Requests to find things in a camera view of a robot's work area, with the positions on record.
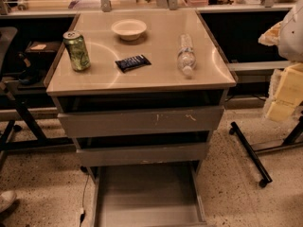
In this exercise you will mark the white shoe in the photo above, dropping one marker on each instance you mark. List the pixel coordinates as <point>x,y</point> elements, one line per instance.
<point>7,198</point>

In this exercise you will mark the grey open bottom drawer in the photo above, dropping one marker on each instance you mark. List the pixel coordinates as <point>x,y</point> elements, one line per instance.
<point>159,195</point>

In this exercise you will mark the dark box on shelf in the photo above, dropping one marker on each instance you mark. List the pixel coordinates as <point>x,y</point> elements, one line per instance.
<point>42,54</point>

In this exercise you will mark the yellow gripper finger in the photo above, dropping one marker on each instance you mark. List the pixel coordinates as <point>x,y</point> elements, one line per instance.
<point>285,92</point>

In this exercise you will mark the dark blue snack bar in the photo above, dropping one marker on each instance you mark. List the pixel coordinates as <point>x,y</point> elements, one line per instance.
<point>132,63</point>

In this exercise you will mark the grey middle drawer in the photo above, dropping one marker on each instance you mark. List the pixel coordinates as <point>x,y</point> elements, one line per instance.
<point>143,154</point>

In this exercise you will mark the grey top drawer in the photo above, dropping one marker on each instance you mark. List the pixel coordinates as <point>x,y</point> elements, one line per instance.
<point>136,122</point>

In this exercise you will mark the black wheeled stand leg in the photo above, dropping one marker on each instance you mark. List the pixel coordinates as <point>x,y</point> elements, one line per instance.
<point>265,177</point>

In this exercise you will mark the black office chair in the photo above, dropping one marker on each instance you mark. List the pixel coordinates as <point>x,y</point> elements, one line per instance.
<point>7,36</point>

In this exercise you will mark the white paper bowl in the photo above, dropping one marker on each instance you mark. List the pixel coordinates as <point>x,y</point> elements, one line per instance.
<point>129,29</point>

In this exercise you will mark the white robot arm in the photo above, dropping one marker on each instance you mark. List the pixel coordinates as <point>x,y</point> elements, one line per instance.
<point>287,35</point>

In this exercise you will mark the grey drawer cabinet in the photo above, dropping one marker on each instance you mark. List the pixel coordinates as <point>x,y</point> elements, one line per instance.
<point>153,94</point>

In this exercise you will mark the clear plastic water bottle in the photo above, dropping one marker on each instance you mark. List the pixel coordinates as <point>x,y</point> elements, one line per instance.
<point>186,59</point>

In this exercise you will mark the green soda can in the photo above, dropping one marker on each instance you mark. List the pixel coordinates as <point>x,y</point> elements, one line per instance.
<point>75,44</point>

